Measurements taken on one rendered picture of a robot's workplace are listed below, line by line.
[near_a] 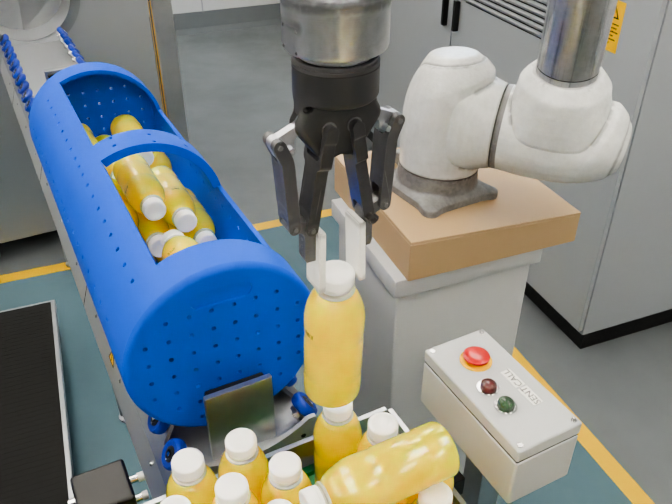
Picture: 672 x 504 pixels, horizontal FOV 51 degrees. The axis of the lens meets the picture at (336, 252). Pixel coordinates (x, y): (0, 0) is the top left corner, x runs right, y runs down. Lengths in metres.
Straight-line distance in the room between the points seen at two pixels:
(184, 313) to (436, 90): 0.60
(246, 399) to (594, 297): 1.77
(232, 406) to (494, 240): 0.58
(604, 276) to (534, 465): 1.69
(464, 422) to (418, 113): 0.57
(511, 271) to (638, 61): 0.98
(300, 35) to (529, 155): 0.75
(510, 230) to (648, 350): 1.59
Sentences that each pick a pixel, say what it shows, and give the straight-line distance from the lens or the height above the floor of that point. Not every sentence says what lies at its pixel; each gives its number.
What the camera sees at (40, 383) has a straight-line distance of 2.46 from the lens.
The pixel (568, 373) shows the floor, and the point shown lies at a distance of 2.65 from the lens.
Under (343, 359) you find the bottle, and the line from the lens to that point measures 0.76.
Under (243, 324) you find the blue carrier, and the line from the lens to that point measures 0.98.
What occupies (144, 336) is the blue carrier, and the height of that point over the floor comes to 1.16.
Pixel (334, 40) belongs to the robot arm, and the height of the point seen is 1.59.
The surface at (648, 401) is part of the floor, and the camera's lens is 2.65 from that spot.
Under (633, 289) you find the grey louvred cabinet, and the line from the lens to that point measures 2.71.
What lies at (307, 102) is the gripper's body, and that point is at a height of 1.53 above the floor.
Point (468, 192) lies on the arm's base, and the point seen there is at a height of 1.10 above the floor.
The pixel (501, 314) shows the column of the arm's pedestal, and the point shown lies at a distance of 1.48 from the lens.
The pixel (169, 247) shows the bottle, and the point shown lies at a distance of 1.09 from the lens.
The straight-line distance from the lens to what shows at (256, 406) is 1.04.
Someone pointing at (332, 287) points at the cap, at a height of 1.33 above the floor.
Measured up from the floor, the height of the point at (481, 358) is 1.11.
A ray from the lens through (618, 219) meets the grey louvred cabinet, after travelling 2.44.
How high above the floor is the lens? 1.76
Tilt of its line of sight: 34 degrees down
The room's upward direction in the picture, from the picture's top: straight up
